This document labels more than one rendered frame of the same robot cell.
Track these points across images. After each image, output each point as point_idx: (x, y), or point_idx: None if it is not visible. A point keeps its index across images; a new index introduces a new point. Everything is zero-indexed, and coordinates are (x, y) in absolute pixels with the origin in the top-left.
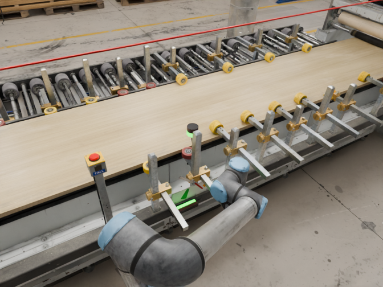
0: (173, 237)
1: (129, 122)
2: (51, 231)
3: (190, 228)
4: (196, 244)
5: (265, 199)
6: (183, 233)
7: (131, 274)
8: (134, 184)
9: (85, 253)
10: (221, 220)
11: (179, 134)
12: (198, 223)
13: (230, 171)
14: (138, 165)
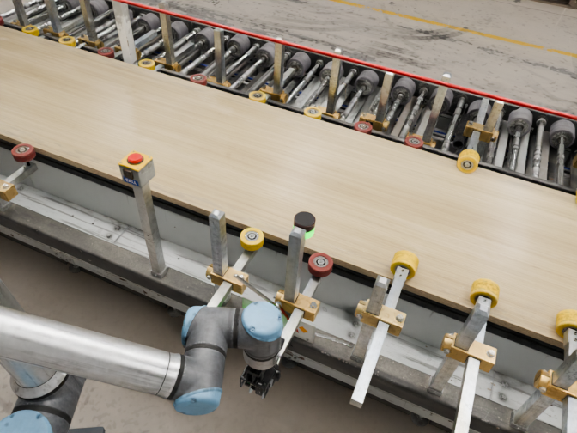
0: (283, 375)
1: (312, 168)
2: (130, 227)
3: (316, 387)
4: None
5: (203, 394)
6: (300, 384)
7: None
8: (239, 249)
9: (119, 275)
10: (49, 332)
11: (346, 232)
12: (333, 393)
13: (233, 314)
14: (244, 226)
